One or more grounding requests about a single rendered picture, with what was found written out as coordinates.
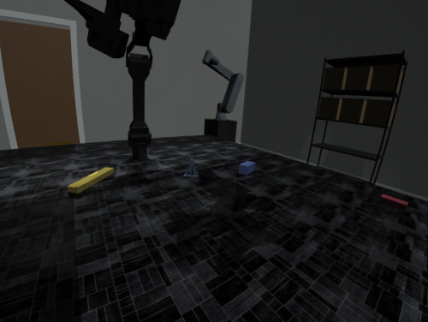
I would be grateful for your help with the yellow bar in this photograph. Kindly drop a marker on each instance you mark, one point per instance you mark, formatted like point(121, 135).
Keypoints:
point(90, 180)

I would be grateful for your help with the red rectangular bar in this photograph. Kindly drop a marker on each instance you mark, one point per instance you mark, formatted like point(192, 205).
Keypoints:
point(397, 203)

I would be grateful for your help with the small blue block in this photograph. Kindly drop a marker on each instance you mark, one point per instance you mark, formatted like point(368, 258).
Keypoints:
point(246, 168)

